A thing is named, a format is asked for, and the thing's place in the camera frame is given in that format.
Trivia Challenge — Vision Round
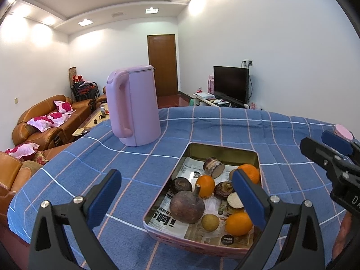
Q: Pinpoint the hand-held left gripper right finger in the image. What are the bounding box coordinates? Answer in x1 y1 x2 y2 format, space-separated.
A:
231 169 325 270

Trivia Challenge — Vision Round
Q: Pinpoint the pink cartoon cup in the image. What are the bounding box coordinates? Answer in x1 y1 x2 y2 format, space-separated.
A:
334 124 355 142

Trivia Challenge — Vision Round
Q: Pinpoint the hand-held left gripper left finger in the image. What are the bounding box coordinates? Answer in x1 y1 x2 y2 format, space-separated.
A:
28 169 122 270

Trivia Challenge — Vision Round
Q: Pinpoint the black chair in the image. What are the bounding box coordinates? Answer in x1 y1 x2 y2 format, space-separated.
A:
70 80 99 102

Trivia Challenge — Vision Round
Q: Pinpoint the person's right hand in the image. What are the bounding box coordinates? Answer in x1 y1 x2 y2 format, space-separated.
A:
333 211 354 261

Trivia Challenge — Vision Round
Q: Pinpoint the black power cable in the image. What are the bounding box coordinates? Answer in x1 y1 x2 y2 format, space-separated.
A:
247 67 254 104

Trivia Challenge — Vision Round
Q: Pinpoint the brown leather armchair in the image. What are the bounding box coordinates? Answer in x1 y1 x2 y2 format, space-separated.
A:
0 150 51 223

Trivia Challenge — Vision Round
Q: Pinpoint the brown wooden door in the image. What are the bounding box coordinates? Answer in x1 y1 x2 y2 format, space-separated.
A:
147 34 178 97

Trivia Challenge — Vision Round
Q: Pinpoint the orange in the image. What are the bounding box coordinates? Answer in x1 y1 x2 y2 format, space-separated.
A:
236 164 261 187
195 175 216 199
225 212 253 236

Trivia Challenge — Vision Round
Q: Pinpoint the pink flowered pillow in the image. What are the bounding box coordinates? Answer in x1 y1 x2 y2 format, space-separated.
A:
5 143 40 159
53 100 75 114
27 112 71 132

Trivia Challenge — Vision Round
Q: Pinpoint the dark brown water chestnut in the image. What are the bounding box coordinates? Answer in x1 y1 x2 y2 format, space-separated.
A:
214 181 234 201
171 177 193 196

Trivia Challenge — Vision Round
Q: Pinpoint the coffee table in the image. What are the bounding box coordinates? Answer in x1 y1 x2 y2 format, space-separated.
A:
72 103 111 138

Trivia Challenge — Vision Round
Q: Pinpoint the cut taro piece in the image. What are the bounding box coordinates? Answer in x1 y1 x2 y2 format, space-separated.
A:
226 192 245 214
203 157 225 179

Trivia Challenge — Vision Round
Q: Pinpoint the pink electric kettle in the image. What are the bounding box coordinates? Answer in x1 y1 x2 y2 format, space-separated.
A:
106 65 162 147

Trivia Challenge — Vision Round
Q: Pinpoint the blue checked tablecloth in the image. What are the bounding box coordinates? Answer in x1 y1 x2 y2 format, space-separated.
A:
7 106 360 270

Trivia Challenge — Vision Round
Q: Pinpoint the white television stand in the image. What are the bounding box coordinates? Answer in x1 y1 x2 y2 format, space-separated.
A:
192 91 262 110

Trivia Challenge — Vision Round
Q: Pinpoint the pink tin box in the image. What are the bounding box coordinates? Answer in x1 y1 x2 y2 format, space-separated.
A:
142 142 263 260

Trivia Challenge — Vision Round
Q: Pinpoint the long brown leather sofa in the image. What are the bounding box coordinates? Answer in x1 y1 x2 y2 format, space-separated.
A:
12 95 97 151

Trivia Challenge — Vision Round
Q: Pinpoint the large brown taro with stem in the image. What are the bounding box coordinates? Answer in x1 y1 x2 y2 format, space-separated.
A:
169 184 205 225

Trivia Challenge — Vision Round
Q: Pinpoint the newspaper liner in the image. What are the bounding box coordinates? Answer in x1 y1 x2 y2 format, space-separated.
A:
149 157 255 249

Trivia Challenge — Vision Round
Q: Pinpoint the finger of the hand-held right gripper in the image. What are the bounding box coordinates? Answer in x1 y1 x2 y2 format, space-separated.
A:
299 137 346 180
321 130 360 164

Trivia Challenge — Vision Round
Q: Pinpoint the short brown leather sofa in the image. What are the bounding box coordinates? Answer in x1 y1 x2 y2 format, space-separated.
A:
96 86 109 110

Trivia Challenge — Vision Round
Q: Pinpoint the black television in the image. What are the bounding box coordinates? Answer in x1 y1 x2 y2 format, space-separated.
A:
213 66 250 106

